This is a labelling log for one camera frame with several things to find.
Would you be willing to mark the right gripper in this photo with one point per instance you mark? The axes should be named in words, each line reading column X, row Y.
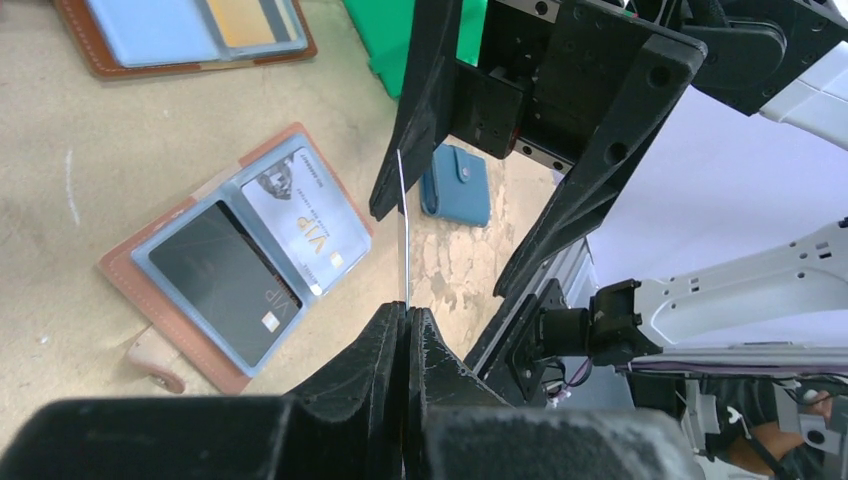
column 581, row 83

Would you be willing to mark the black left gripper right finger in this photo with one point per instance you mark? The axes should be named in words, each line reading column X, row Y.
column 458, row 428

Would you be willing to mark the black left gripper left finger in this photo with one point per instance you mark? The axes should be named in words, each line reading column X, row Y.
column 343, row 422

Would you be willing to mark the thin white card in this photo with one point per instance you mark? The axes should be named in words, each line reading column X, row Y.
column 403, row 235

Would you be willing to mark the pink leather card holder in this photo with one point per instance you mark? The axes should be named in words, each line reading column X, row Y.
column 170, row 332

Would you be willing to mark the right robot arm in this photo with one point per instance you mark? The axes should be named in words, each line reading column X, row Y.
column 671, row 133

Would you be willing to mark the blue leather card holder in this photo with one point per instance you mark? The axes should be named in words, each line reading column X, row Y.
column 456, row 187

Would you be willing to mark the black VIP card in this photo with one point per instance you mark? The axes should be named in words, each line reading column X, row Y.
column 216, row 273

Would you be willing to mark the silver VIP card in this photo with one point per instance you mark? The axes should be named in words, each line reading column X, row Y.
column 308, row 215

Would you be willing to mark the yellow striped card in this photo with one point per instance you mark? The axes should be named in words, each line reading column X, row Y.
column 253, row 23

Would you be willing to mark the brown open card holder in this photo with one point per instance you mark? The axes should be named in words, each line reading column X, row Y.
column 122, row 40

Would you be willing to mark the small green plastic bin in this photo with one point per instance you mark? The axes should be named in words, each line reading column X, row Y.
column 384, row 27

